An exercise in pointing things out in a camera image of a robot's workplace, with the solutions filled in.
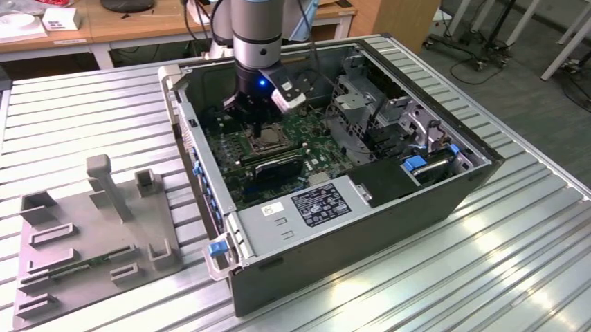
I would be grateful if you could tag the pale blue teach pendant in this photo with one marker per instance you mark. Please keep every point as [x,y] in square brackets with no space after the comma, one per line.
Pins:
[301,24]

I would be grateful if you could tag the black wheeled stand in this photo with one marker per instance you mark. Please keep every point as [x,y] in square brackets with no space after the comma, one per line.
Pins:
[496,20]

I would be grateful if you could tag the green motherboard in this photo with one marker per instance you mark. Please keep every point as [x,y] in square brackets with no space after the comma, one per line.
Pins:
[323,145]

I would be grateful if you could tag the black graphics card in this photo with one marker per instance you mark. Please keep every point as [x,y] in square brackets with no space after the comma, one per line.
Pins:
[276,171]

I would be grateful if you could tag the black plastic drive bay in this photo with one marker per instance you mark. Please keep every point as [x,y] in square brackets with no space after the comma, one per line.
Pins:
[379,183]

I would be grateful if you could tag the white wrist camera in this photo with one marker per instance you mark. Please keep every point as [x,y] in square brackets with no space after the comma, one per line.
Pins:
[288,101]

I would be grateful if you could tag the red packet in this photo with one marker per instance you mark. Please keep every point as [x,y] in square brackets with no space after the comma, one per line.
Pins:
[57,2]

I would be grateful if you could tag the blue plastic latch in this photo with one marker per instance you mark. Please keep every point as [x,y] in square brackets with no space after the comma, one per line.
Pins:
[216,249]
[453,149]
[195,168]
[412,164]

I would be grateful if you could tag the white labelled box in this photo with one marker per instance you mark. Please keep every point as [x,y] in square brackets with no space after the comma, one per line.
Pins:
[60,19]

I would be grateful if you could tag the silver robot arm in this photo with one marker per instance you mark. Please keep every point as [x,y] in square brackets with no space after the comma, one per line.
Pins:
[256,20]

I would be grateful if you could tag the wooden desk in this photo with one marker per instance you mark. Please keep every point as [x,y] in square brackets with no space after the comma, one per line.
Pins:
[152,24]
[18,43]

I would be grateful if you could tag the white table frame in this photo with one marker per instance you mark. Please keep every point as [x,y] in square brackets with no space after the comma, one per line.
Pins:
[563,52]

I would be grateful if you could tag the grey power supply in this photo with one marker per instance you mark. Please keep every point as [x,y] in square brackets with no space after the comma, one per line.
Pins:
[272,230]

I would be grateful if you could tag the grey parts rack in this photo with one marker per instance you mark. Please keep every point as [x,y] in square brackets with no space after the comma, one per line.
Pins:
[105,235]

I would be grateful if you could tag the black round base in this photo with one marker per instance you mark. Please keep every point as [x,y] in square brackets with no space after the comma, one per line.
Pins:
[127,4]

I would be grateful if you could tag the silver metal bay frame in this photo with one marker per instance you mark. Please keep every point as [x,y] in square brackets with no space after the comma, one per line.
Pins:
[411,114]

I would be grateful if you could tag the silver finned heat sink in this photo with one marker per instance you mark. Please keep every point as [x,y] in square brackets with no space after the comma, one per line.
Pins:
[319,178]

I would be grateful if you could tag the white round device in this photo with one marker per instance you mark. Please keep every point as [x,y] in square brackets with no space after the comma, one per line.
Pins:
[18,24]

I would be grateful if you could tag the perforated metal drive cage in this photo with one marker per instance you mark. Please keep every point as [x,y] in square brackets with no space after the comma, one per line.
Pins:
[364,86]

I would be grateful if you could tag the black and grey PC case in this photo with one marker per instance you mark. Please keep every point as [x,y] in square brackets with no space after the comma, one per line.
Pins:
[351,263]

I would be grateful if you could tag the silver drive cage bracket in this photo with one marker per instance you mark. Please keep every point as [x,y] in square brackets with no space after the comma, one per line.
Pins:
[352,101]

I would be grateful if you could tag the CPU socket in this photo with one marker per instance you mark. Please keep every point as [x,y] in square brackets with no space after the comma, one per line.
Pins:
[276,148]

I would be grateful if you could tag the wooden cabinet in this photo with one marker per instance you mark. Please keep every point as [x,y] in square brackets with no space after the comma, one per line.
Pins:
[401,24]

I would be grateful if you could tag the silver CPU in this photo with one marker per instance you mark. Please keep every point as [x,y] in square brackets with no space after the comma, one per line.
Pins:
[273,137]

